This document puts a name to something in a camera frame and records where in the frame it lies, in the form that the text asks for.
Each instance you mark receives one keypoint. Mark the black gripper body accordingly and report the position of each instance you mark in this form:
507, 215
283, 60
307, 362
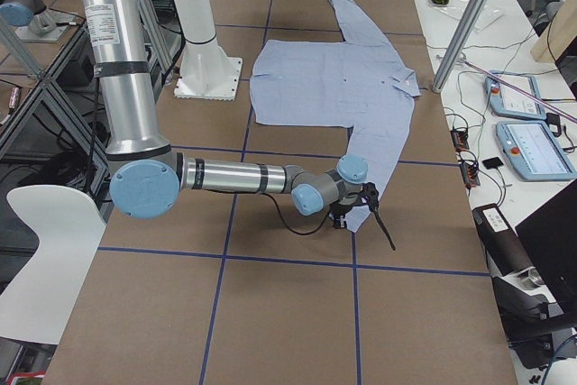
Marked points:
339, 213

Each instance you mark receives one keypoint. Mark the light blue striped shirt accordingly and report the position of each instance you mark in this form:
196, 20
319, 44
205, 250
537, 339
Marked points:
359, 83

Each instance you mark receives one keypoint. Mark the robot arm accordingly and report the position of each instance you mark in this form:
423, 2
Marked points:
19, 13
147, 174

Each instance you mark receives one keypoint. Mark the brown paper table cover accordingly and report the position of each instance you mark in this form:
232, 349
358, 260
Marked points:
244, 290

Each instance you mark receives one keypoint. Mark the blue teach pendant far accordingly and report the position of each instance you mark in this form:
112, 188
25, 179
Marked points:
506, 102

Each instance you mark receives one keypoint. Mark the blue teach pendant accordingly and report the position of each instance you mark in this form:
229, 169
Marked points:
533, 152
506, 102

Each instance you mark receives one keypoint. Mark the long reacher grabber tool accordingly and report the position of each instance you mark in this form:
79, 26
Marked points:
521, 91

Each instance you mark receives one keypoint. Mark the blue teach pendant near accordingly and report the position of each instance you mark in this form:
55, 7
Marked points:
533, 152

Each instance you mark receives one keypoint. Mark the white chair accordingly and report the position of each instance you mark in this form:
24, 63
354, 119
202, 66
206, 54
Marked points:
37, 304

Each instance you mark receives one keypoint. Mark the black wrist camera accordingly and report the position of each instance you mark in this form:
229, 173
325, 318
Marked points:
370, 196

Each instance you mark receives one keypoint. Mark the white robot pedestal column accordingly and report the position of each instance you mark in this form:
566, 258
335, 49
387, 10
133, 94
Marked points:
205, 70

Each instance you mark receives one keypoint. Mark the grey aluminium frame post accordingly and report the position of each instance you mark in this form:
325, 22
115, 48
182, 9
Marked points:
463, 30

